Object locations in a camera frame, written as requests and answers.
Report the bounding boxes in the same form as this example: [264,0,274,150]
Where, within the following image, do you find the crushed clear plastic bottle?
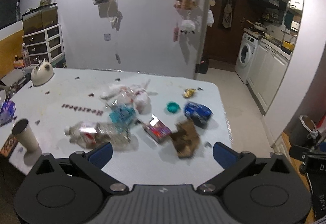
[65,121,130,149]

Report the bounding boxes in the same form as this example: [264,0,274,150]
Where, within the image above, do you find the brown torn cardboard piece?
[170,120,200,158]

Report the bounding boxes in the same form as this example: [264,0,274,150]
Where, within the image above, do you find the blue snack bag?
[183,102,213,128]

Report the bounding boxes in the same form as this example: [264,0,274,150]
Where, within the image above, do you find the teal plastic wrapper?
[109,104,136,125]

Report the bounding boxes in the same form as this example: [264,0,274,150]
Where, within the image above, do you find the colourful small carton box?
[143,115,172,143]

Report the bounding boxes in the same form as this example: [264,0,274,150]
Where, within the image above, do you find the clear plastic bag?
[116,85,139,105]

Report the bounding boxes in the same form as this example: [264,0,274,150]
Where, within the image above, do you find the white plastic bag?
[132,85,158,115]

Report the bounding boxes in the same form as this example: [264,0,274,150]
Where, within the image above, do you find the teal plastic lid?
[166,102,180,114]

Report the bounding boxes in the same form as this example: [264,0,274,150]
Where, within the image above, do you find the gold foil wrapper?
[183,89,197,99]

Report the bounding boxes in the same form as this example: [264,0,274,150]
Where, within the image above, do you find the black bucket with white rim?
[289,115,318,148]

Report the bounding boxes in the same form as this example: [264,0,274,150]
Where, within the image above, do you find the beige paper cup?
[11,119,39,152]

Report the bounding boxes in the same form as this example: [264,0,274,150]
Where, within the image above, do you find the purple tissue pack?
[0,100,16,125]

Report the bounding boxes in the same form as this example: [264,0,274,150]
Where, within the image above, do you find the black box on floor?
[195,57,209,74]

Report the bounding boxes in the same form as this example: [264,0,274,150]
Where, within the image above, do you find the white kitchen cabinets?
[248,39,291,113]

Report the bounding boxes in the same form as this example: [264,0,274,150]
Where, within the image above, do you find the white cat-shaped teapot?
[31,58,54,87]

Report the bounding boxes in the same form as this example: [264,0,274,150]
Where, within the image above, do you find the white washing machine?
[235,32,259,84]

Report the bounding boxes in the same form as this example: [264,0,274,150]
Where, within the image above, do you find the plastic water bottle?
[22,43,31,67]

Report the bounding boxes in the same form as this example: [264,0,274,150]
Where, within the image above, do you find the white drawer cabinet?
[23,24,65,66]

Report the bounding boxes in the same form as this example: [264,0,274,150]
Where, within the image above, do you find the yellow dish basin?
[282,41,295,52]

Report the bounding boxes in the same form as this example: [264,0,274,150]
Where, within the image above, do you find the pink hanging tag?
[173,23,179,42]

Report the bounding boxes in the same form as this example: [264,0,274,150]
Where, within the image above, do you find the glass fish tank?
[22,3,58,35]

